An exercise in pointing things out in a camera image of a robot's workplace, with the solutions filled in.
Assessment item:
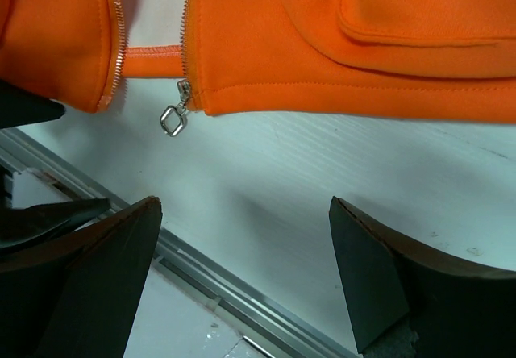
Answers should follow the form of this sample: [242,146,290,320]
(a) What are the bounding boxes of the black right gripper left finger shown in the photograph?
[1,197,162,357]

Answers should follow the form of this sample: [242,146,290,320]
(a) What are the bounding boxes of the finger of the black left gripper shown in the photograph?
[1,198,110,253]
[0,81,65,129]

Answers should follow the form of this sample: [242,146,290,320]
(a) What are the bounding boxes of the orange jacket with pink lining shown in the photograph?
[1,0,515,136]

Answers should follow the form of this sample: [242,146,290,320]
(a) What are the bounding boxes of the aluminium table edge rail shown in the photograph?
[1,128,355,357]

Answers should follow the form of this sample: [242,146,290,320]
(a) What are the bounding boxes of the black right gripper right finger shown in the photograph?
[329,198,515,357]

